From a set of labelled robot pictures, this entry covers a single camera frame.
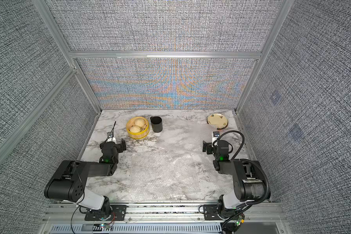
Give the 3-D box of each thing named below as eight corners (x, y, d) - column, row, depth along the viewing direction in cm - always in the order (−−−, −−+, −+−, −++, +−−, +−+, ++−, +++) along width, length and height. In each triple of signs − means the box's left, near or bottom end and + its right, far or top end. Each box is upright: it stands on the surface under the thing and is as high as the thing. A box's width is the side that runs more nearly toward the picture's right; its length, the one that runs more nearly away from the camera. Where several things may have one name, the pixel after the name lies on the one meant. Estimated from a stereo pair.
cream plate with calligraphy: (208, 131, 109) (209, 128, 106) (206, 116, 118) (206, 113, 115) (228, 131, 109) (229, 128, 106) (224, 116, 118) (225, 113, 115)
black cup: (151, 132, 108) (149, 124, 101) (152, 123, 113) (150, 115, 106) (162, 132, 108) (161, 124, 101) (162, 123, 113) (162, 115, 106)
